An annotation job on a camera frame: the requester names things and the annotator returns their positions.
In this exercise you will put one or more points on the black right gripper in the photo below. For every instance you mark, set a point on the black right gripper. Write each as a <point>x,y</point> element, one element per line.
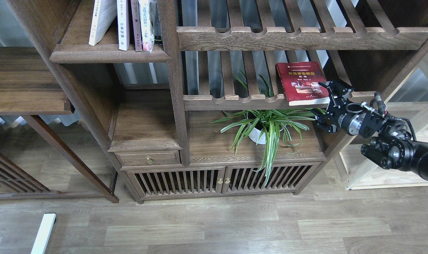
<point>342,113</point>

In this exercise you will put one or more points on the red cover book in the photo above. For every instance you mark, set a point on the red cover book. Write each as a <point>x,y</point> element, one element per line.
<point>301,82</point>

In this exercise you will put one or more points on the dark wooden bookshelf cabinet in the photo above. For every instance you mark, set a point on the dark wooden bookshelf cabinet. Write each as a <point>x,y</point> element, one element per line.
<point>218,55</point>

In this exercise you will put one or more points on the plastic wrapped white book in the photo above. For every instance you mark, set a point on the plastic wrapped white book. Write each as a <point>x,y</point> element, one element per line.
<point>147,10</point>

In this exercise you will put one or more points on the white plant pot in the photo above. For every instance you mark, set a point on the white plant pot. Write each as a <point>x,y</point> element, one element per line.
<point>255,135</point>

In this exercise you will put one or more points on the brown spine book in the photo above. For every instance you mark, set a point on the brown spine book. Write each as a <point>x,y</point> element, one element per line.
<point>135,11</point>

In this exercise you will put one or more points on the spider plant green leaves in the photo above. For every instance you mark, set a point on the spider plant green leaves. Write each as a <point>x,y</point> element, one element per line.
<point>274,125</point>

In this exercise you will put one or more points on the dark spine book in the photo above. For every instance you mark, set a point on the dark spine book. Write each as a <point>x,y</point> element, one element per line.
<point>157,27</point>

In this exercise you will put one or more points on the brass drawer knob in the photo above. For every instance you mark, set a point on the brass drawer knob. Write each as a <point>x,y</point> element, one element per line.
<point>149,160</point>

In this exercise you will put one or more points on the light wooden shelf rack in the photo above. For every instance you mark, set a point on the light wooden shelf rack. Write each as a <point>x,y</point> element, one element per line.
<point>409,100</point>

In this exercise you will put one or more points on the white pale purple book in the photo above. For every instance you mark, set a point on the white pale purple book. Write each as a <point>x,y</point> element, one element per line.
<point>123,12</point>

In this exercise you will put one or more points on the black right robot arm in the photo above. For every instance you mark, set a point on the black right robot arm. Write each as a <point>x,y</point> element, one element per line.
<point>393,143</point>

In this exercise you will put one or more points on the yellow cover book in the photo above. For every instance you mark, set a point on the yellow cover book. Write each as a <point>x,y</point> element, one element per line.
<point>104,13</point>

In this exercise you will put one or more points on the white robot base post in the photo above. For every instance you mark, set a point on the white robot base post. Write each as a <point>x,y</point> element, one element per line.
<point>44,232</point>

